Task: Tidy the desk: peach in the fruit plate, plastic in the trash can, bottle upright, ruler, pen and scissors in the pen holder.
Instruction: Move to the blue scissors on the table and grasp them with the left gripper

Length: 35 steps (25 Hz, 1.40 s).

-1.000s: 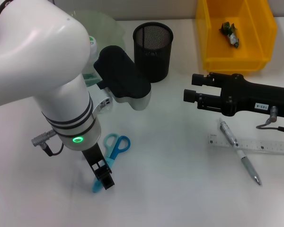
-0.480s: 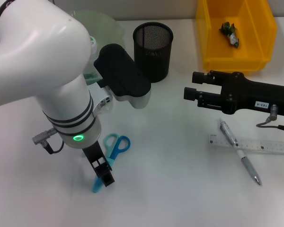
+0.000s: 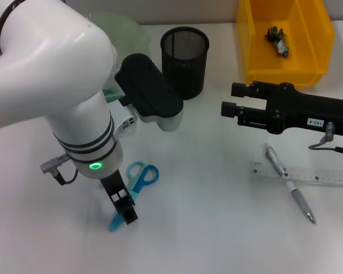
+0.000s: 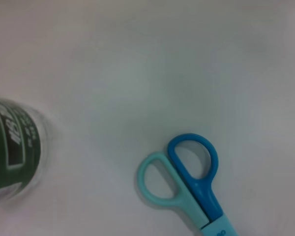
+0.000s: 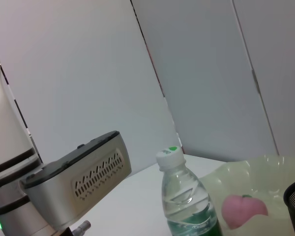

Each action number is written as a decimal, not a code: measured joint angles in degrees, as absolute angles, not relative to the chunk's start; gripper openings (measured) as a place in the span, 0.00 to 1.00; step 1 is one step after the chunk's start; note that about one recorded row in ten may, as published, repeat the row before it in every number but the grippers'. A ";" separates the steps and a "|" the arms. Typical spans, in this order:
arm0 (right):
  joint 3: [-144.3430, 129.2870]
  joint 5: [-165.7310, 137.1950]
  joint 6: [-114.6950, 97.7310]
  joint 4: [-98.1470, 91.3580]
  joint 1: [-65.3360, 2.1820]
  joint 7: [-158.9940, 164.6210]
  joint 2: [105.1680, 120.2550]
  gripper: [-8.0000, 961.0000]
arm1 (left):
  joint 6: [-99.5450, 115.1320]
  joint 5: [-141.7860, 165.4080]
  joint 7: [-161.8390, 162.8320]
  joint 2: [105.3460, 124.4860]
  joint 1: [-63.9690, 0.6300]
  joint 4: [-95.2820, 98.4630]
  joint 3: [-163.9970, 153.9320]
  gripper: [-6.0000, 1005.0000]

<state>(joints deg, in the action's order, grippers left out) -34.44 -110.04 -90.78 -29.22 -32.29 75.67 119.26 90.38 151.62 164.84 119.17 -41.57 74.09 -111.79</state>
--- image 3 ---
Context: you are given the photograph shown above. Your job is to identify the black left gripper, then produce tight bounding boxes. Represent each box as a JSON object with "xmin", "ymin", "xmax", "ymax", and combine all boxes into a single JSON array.
[{"xmin": 99, "ymin": 170, "xmax": 139, "ymax": 225}]

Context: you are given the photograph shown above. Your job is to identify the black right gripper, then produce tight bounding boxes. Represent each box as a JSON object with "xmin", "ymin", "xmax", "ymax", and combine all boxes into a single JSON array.
[{"xmin": 221, "ymin": 80, "xmax": 343, "ymax": 136}]

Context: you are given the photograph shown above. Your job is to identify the green plastic wrapper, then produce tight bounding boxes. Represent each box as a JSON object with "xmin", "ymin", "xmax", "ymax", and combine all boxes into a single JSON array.
[{"xmin": 264, "ymin": 26, "xmax": 291, "ymax": 59}]

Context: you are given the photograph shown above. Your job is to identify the clear plastic ruler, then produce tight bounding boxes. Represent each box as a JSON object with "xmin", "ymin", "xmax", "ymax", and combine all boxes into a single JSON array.
[{"xmin": 250, "ymin": 161, "xmax": 343, "ymax": 188}]

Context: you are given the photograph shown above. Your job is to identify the yellow plastic bin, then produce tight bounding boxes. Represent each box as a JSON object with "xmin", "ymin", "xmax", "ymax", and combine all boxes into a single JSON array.
[{"xmin": 236, "ymin": 0, "xmax": 337, "ymax": 92}]

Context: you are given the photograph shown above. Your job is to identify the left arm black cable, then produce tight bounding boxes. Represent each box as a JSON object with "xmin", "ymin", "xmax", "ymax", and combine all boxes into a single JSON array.
[{"xmin": 39, "ymin": 152, "xmax": 80, "ymax": 186}]

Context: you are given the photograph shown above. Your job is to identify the blue capped scissors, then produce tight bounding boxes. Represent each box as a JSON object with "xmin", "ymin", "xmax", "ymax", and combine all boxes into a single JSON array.
[{"xmin": 108, "ymin": 161, "xmax": 160, "ymax": 232}]

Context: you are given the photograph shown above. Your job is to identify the silver white pen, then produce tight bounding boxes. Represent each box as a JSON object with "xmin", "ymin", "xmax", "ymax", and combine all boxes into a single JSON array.
[{"xmin": 264, "ymin": 142, "xmax": 317, "ymax": 224}]

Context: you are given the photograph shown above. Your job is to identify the green glass fruit bowl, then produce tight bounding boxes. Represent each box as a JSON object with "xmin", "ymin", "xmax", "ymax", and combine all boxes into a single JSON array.
[{"xmin": 85, "ymin": 11, "xmax": 152, "ymax": 59}]

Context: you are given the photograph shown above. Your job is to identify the black mesh pen cup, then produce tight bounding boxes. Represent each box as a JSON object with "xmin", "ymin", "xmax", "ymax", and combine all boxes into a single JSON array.
[{"xmin": 160, "ymin": 26, "xmax": 211, "ymax": 100}]

